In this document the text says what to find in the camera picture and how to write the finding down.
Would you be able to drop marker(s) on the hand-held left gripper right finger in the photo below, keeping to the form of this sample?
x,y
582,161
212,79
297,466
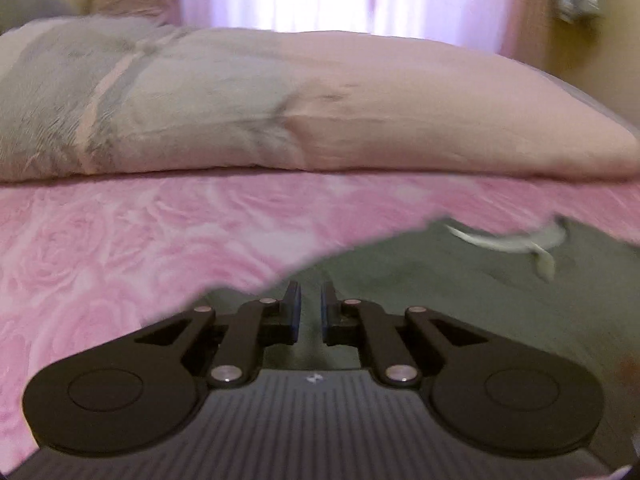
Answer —
x,y
325,310

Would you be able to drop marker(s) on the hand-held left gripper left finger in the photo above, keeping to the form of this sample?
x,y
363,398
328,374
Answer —
x,y
295,310

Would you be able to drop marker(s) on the pink floral blanket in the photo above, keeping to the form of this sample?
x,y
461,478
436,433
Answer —
x,y
125,250

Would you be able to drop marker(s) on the long pink-grey pillow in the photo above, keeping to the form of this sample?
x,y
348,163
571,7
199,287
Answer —
x,y
350,110

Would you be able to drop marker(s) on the pink ruffled pillow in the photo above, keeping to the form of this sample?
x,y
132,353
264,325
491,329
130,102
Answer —
x,y
135,0

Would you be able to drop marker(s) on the pink curtain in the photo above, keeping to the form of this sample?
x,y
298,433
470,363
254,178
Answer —
x,y
527,5

